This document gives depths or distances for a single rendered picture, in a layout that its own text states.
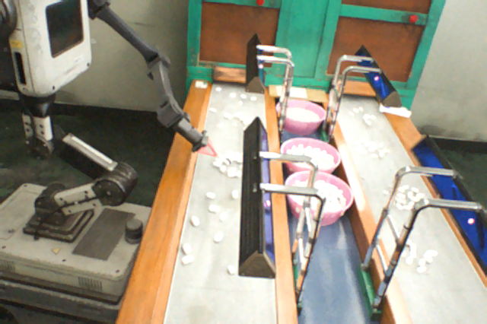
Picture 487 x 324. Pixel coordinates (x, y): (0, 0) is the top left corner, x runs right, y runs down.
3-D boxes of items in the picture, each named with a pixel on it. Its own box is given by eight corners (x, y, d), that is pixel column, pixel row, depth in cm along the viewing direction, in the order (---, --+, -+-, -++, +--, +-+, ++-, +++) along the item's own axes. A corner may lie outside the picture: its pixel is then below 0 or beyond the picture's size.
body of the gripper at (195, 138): (208, 131, 171) (194, 119, 169) (205, 144, 163) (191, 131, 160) (197, 141, 174) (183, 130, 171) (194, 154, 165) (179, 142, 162)
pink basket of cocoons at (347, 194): (283, 228, 159) (287, 208, 154) (279, 186, 182) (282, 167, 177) (353, 234, 160) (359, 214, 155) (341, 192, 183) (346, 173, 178)
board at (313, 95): (268, 96, 239) (269, 94, 238) (268, 86, 251) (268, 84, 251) (327, 103, 240) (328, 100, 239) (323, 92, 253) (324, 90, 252)
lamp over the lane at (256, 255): (237, 277, 89) (240, 252, 85) (243, 134, 141) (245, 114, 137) (275, 281, 89) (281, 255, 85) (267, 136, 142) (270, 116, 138)
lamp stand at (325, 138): (324, 154, 209) (345, 66, 186) (319, 134, 226) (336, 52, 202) (362, 157, 210) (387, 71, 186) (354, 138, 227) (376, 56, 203)
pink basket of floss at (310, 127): (300, 143, 216) (303, 126, 211) (263, 122, 232) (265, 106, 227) (332, 130, 232) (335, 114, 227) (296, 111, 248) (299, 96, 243)
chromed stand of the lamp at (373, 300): (369, 321, 127) (417, 204, 103) (356, 271, 144) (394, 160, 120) (431, 325, 128) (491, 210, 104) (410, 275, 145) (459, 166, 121)
